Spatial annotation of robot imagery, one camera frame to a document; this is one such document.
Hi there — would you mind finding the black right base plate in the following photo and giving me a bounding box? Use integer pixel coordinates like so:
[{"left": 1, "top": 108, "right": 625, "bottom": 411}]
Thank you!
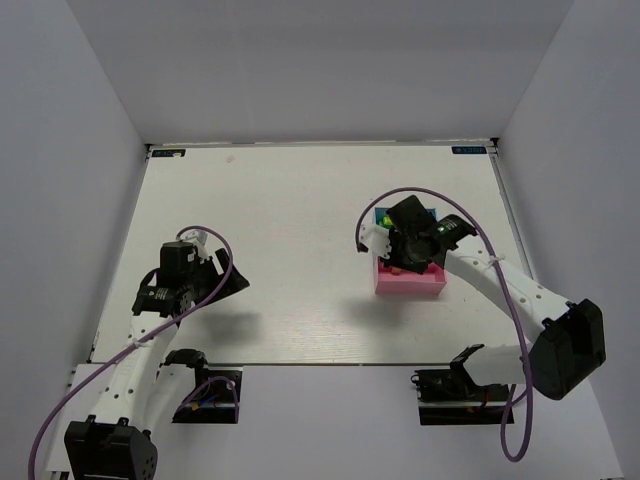
[{"left": 410, "top": 369, "right": 509, "bottom": 426}]

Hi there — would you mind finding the three-compartment colour container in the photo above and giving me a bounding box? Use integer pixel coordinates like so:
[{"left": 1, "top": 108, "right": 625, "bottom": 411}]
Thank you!
[{"left": 372, "top": 205, "right": 448, "bottom": 299}]

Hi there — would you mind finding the corner label sticker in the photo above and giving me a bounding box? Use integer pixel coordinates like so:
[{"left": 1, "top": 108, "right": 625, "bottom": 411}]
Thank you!
[
  {"left": 151, "top": 149, "right": 186, "bottom": 158},
  {"left": 451, "top": 145, "right": 487, "bottom": 155}
]

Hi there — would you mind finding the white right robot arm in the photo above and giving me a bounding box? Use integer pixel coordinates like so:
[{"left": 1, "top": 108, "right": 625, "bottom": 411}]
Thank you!
[{"left": 385, "top": 195, "right": 606, "bottom": 400}]

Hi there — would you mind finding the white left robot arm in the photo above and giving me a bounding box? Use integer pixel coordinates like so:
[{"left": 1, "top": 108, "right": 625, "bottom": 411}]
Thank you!
[{"left": 64, "top": 229, "right": 249, "bottom": 479}]

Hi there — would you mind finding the yellow cap highlighter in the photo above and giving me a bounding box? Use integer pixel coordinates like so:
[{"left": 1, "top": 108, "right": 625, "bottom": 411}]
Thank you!
[{"left": 376, "top": 215, "right": 393, "bottom": 229}]

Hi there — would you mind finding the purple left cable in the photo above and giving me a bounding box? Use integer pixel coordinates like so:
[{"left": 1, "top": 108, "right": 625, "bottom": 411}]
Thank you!
[{"left": 27, "top": 225, "right": 239, "bottom": 480}]

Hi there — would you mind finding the left corner label sticker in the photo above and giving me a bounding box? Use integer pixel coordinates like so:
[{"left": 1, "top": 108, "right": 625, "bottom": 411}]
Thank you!
[{"left": 151, "top": 149, "right": 186, "bottom": 158}]

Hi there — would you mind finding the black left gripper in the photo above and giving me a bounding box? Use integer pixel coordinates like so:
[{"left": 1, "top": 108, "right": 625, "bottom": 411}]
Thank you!
[{"left": 185, "top": 247, "right": 249, "bottom": 308}]

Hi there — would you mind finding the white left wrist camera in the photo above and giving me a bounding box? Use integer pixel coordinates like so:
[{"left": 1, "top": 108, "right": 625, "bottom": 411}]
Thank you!
[{"left": 176, "top": 229, "right": 209, "bottom": 263}]

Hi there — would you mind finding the right corner label sticker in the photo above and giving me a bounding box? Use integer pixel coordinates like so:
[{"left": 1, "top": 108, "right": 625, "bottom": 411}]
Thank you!
[{"left": 451, "top": 145, "right": 487, "bottom": 155}]

